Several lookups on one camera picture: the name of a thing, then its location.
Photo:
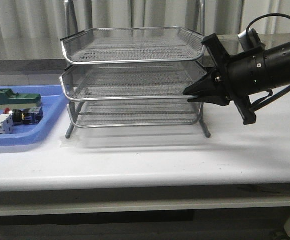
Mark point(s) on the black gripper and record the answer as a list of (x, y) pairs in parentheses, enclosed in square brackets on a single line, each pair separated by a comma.
[(207, 85)]

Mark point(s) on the silver mesh tray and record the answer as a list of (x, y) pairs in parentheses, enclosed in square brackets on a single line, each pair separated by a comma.
[(132, 45), (133, 113), (130, 81)]

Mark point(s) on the red emergency stop button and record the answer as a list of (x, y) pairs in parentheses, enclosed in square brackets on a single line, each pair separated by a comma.
[(28, 116)]

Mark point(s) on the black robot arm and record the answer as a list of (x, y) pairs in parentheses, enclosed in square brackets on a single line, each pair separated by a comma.
[(252, 79)]

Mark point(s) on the silver mesh top tray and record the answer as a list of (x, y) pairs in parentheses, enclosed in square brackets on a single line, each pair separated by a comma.
[(132, 45)]

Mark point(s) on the silver mesh bottom tray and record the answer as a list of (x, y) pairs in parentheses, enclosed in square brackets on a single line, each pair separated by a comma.
[(133, 113)]

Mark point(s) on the blue plastic tray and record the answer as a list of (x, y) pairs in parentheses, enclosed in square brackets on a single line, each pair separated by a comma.
[(24, 137)]

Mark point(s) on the green terminal block module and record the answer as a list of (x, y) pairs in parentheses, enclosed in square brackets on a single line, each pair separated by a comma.
[(15, 100)]

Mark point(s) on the dark stone counter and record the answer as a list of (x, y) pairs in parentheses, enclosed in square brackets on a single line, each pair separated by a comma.
[(29, 56)]

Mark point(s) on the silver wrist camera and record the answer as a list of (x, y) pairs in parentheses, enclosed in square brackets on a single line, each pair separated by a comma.
[(250, 40)]

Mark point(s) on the grey metal rack frame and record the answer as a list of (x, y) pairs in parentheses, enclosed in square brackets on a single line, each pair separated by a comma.
[(200, 122)]

